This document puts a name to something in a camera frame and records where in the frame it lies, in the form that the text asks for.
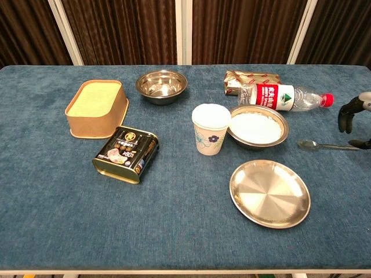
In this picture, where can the black luncheon meat tin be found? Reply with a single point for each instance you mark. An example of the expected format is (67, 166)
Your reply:
(124, 153)

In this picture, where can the red label water bottle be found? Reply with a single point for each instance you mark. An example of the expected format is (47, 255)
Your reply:
(269, 97)

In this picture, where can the blue table cloth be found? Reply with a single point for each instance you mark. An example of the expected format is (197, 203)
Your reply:
(174, 220)

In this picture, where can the gold foil snack packet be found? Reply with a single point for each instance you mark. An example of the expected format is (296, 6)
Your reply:
(249, 76)

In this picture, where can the kraft paper box yellow granules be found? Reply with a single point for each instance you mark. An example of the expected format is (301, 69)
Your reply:
(95, 116)

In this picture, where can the metal spoon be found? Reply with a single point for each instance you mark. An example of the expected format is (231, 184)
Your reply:
(307, 144)

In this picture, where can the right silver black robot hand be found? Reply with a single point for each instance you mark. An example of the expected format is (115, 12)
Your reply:
(346, 116)

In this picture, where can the dark pleated partition panel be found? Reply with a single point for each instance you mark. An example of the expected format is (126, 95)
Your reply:
(121, 29)
(26, 29)
(246, 29)
(342, 29)

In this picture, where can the steel bowl with white powder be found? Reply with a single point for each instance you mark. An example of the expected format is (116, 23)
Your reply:
(256, 127)

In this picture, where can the flower print paper cup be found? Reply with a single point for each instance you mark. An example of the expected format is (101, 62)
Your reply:
(209, 136)

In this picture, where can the empty deep steel bowl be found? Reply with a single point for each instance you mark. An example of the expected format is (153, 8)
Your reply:
(161, 85)

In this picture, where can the round flat metal plate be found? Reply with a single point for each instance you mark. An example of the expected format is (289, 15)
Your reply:
(269, 194)

